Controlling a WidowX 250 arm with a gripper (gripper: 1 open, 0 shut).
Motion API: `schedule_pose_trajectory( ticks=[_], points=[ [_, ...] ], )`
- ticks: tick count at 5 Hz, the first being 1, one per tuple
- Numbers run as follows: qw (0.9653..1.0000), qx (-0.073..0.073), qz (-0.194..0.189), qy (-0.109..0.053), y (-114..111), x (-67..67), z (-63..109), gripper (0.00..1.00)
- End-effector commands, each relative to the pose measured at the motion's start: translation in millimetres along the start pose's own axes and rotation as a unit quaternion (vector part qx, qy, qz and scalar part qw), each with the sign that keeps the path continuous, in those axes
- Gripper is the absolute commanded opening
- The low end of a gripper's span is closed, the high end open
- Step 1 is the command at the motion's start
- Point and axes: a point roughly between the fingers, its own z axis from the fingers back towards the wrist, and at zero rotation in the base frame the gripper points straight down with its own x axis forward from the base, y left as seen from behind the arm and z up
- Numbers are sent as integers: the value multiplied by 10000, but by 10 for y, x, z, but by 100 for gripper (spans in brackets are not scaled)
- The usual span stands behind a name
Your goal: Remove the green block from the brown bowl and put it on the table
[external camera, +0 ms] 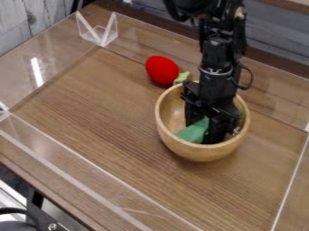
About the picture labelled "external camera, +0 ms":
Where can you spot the red plush strawberry toy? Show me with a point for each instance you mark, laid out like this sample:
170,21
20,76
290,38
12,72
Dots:
163,71

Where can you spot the green rectangular block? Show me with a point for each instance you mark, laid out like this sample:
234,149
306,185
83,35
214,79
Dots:
193,132

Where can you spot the clear acrylic corner bracket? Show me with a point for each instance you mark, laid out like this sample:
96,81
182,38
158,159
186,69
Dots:
98,34

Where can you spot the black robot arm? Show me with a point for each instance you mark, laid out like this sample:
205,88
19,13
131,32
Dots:
219,20

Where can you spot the brown wooden bowl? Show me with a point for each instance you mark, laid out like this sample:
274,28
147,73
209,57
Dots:
169,114

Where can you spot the black table leg mount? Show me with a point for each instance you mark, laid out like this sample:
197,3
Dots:
46,222

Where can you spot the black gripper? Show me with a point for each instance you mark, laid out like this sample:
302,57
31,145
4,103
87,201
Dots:
209,99

